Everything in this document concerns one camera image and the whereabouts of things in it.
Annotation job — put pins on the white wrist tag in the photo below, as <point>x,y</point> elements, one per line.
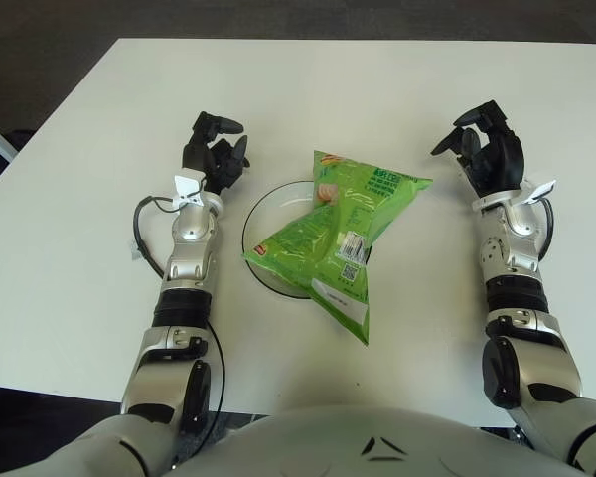
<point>539,191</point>
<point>186,185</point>

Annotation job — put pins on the white plate with black rim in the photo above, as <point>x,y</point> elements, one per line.
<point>273,208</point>

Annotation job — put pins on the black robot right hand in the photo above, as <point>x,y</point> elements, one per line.
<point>496,159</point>

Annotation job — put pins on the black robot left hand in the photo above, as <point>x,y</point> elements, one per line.
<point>201,154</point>

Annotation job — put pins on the silver robot torso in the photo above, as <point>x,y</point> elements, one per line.
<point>328,447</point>

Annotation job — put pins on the white right wrist tag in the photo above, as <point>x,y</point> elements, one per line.
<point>539,191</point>

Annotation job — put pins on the white left wrist tag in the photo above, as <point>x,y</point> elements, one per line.
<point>186,185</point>

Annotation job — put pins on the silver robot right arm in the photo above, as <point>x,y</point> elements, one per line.
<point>521,308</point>

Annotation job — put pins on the green snack bag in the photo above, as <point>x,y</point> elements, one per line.
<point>338,233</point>

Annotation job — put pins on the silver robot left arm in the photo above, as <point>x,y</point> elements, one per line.
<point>184,278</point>

